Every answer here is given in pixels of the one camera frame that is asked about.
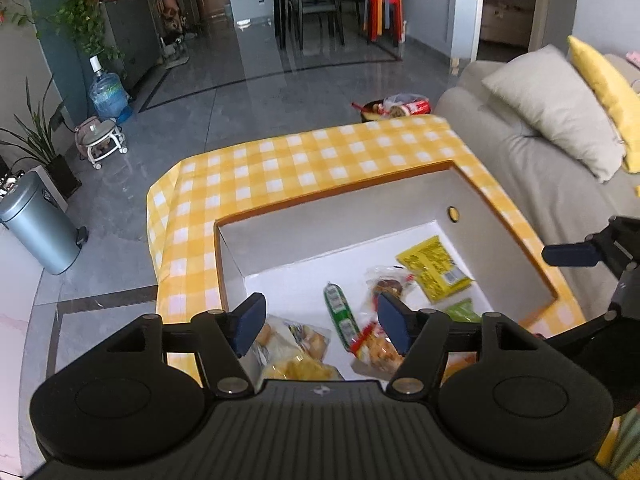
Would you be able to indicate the trailing wall plant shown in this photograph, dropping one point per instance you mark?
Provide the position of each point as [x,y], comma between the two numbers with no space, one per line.
[15,12]

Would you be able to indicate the grey pedal trash can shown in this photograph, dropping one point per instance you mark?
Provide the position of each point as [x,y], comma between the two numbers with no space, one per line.
[40,225]

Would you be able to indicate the yellow checked tablecloth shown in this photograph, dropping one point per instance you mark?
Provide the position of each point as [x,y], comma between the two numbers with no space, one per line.
[300,160]

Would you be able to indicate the potted long-leaf plant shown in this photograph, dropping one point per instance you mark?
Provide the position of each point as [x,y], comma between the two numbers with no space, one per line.
[62,175]

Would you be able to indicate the green snack packet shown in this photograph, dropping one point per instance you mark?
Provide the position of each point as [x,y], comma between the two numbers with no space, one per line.
[462,311]

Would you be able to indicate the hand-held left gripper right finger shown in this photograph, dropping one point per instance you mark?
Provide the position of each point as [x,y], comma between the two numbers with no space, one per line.
[395,322]

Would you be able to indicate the blue water jug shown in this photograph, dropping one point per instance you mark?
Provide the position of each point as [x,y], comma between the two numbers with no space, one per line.
[107,95]

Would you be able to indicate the yellow snack packet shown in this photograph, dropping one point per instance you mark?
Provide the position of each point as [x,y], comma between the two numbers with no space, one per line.
[435,270]

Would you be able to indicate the stacked orange plastic stools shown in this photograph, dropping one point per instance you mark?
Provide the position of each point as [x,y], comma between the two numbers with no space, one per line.
[385,10]

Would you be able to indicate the yellow pillow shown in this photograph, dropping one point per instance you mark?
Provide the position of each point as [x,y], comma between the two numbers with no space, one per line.
[610,90]

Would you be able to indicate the orange stick snack bag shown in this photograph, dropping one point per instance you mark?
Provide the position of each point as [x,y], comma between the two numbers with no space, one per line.
[372,352]

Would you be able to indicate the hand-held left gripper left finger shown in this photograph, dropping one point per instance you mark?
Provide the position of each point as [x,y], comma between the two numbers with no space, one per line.
[250,321]

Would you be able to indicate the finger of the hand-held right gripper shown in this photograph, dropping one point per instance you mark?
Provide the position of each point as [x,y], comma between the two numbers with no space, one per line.
[590,328]
[570,254]

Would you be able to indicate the trailing ivy plant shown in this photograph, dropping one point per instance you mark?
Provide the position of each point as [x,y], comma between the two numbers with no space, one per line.
[85,15]

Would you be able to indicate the clear pastry packet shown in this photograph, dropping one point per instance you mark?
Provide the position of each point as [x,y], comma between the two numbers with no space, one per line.
[387,285]

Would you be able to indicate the small white rolling stool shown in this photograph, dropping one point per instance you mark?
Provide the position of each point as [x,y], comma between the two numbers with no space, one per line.
[102,135]

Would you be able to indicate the toy figures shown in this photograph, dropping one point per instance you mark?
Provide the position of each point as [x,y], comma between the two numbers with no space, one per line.
[172,15]

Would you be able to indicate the grey sofa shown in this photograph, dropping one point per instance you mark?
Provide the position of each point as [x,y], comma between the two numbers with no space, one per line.
[540,160]

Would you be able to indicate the black basket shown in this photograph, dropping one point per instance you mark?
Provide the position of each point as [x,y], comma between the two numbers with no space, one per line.
[370,112]

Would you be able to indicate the black dining chair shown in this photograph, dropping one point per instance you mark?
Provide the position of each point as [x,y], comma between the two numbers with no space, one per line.
[317,7]

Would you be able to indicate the white chips bag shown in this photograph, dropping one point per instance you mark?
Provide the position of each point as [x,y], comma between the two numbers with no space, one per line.
[295,355]

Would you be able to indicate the grey cabinet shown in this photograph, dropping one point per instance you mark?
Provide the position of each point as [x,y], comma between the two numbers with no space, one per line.
[130,40]

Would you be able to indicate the green sausage packet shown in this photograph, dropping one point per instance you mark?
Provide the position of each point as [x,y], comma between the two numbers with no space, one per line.
[336,305]

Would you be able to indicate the orange cardboard box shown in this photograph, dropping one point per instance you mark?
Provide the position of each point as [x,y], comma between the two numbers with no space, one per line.
[310,290]

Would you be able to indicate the grey pillow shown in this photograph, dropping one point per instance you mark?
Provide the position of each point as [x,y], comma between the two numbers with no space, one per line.
[555,105]

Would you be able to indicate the wooden drawer cabinet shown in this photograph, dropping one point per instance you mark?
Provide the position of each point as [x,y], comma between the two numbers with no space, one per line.
[505,20]

